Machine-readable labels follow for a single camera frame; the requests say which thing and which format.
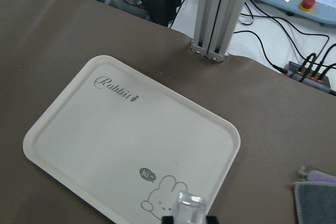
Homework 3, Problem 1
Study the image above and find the cream rabbit tray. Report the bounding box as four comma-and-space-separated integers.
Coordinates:
23, 55, 240, 223

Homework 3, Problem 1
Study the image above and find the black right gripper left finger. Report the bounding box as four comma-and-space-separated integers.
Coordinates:
161, 216, 174, 224

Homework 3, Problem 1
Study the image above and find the grey folded cloth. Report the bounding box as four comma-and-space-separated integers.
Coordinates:
293, 166, 335, 223

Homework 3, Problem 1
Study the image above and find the grey usb hub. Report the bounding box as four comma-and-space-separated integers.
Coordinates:
287, 61, 331, 93

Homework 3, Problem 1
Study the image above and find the aluminium frame post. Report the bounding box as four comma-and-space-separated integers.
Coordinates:
191, 0, 245, 62

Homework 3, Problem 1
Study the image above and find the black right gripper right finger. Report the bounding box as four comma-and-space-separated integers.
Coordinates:
206, 216, 219, 224

